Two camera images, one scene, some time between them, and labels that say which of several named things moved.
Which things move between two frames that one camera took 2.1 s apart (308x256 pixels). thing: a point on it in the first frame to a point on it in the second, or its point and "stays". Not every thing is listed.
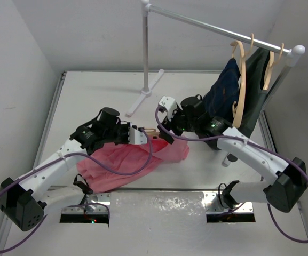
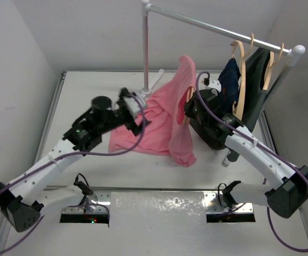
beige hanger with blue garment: x=236 y=117 stays
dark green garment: x=255 y=69 stays
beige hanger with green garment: x=269 y=69 stays
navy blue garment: x=223 y=92 stays
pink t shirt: x=128 y=158 to x=166 y=133
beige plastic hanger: x=151 y=132 to x=191 y=90
